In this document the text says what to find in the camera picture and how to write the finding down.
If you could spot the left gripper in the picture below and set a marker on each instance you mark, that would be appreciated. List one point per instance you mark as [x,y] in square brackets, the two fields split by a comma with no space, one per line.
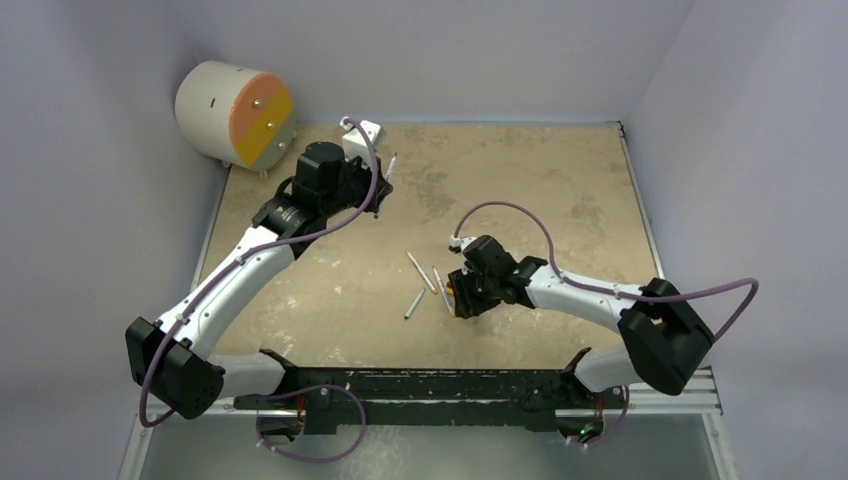
[382,189]

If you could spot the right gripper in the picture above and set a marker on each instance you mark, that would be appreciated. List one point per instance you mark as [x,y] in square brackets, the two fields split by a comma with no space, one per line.
[463,288]

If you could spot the white pen orange tip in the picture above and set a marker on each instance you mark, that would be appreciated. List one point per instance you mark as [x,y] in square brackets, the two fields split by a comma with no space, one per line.
[444,291]

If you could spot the white pen black end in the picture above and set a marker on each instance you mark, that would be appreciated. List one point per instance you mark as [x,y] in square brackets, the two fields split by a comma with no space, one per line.
[391,167]

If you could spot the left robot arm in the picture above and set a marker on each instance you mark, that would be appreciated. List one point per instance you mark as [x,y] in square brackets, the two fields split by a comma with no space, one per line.
[171,357]

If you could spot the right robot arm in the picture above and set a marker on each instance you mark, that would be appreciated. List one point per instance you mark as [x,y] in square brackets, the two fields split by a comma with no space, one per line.
[663,341]

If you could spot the round cabinet with coloured drawers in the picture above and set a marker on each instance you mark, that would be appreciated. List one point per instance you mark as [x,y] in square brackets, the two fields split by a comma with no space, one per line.
[240,116]

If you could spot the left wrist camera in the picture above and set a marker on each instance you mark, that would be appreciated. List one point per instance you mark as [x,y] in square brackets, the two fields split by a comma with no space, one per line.
[361,140]

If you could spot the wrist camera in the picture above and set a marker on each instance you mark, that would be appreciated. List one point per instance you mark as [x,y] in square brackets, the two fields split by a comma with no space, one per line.
[361,140]
[457,244]

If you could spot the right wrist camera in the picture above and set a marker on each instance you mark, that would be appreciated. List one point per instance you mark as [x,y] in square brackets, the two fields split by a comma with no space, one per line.
[457,244]

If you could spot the black base frame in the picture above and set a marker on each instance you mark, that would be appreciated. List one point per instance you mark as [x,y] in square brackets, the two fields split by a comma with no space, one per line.
[538,400]

